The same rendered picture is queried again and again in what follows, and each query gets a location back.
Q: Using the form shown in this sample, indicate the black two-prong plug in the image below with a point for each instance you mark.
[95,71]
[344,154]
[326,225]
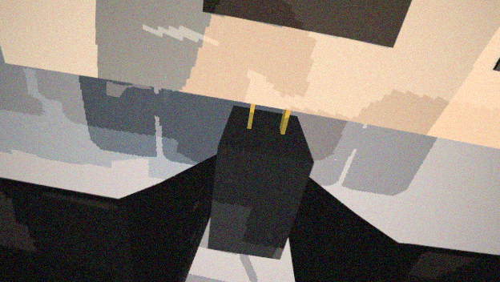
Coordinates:
[263,164]

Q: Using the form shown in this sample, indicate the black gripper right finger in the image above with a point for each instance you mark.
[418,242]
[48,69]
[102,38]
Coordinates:
[330,243]

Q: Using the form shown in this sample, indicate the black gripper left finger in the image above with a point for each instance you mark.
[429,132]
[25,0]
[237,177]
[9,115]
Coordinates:
[151,235]

